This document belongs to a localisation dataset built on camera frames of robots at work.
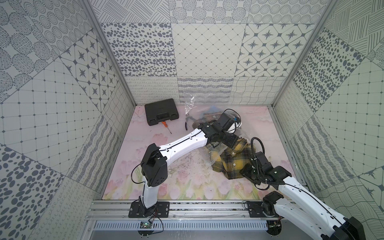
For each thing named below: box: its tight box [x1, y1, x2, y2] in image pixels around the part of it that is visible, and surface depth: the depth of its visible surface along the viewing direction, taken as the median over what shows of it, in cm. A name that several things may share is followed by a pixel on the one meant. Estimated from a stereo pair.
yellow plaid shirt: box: [205, 137, 255, 180], surface depth 87 cm
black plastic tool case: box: [144, 98, 179, 126], surface depth 113 cm
